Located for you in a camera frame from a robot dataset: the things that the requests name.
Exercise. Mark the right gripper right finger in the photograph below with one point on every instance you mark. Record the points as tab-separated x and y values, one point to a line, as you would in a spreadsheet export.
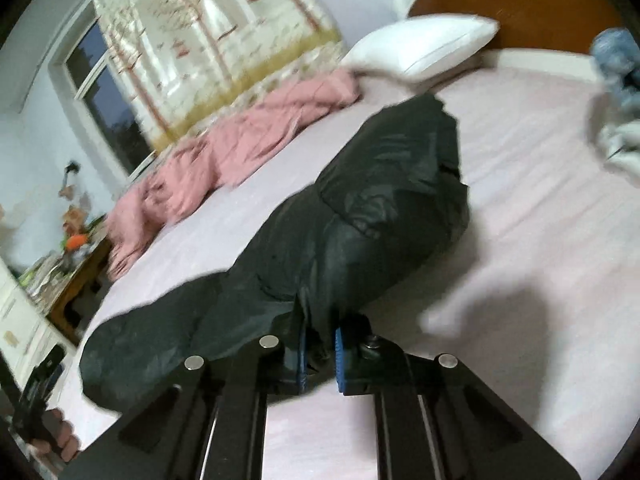
434	418

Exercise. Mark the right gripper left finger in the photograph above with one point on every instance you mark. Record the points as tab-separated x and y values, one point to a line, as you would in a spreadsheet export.
207	419

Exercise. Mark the black puffer jacket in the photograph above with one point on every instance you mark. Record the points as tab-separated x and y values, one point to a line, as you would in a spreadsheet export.
391	199

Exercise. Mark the folded blue white clothes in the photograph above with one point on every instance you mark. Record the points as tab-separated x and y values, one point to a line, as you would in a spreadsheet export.
615	54

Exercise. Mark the person's left hand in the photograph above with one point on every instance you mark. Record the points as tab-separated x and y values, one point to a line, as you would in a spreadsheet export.
61	443

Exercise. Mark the white cabinet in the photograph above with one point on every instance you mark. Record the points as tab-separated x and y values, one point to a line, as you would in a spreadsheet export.
26	336

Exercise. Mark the brown wooden side table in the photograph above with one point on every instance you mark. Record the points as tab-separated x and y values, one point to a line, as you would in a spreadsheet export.
89	279

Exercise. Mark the clutter pile on table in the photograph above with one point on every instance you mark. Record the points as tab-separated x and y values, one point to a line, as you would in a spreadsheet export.
45	280

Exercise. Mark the orange toy on table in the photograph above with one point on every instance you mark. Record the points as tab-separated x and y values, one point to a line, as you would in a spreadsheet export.
75	242

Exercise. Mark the pink quilted comforter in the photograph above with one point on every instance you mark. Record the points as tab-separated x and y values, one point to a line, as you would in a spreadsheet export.
226	154

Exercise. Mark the white pillow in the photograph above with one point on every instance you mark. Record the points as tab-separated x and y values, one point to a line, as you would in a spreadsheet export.
421	48

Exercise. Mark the tree pattern curtain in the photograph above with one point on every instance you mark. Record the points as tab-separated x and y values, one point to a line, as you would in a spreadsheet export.
180	62

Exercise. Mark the wooden white headboard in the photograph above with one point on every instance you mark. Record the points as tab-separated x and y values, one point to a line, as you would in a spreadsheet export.
545	36

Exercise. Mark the white frame window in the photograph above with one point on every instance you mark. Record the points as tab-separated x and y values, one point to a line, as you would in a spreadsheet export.
102	120

